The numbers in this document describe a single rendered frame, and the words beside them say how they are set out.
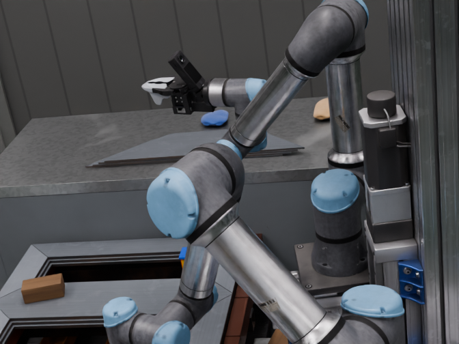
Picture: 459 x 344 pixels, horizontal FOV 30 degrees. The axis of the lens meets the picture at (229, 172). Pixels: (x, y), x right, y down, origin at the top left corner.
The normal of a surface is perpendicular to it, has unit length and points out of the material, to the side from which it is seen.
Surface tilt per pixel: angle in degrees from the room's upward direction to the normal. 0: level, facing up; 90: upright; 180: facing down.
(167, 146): 0
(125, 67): 90
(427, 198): 90
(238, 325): 0
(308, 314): 51
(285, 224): 90
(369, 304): 8
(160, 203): 84
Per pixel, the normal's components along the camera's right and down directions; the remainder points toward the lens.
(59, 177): -0.14, -0.89
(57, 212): -0.14, 0.45
